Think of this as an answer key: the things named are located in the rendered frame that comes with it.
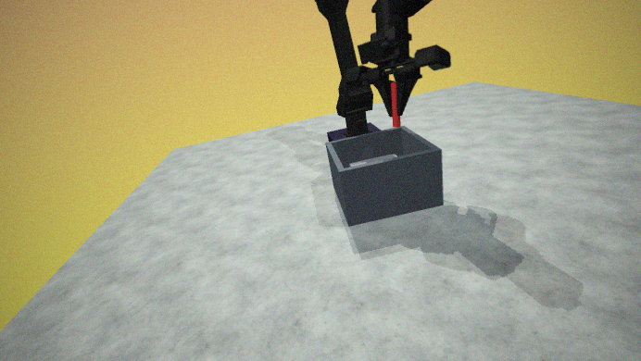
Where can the red peg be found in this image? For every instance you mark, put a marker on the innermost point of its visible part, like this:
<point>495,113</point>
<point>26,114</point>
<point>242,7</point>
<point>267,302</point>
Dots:
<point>396,117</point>

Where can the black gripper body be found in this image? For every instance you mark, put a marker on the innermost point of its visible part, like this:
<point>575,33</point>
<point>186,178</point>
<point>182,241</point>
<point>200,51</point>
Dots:
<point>434,56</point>

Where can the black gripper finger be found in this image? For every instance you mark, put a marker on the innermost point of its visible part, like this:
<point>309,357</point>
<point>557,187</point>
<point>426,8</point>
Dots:
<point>405,82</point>
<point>384,88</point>

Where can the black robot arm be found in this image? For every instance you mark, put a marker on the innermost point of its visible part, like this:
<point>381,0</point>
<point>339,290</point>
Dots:
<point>354,101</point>

